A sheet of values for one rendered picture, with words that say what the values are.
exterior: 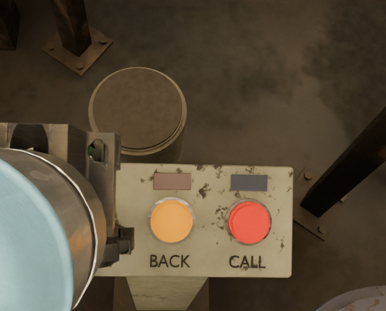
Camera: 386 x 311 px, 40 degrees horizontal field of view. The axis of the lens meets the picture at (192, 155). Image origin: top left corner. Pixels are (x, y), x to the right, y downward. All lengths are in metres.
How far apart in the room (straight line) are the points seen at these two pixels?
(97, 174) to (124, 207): 0.21
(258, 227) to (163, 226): 0.09
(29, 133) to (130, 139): 0.37
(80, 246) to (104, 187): 0.14
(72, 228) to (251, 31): 1.21
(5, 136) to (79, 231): 0.10
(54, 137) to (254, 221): 0.30
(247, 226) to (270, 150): 0.71
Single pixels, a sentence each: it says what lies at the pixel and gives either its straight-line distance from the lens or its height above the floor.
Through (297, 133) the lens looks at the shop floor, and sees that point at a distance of 1.25.
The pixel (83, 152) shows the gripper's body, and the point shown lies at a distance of 0.31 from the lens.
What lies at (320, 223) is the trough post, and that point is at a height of 0.01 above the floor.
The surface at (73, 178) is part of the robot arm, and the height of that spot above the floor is 0.90.
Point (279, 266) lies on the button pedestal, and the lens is 0.54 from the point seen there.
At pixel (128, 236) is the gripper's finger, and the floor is 0.75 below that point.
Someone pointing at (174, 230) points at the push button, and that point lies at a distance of 0.51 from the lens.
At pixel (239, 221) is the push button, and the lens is 0.51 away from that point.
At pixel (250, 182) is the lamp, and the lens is 0.52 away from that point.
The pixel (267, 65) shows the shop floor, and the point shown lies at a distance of 1.31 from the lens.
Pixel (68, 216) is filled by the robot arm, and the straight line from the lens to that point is 0.17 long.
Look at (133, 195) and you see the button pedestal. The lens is 0.52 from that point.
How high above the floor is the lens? 1.10
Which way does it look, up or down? 69 degrees down
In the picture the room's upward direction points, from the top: 11 degrees clockwise
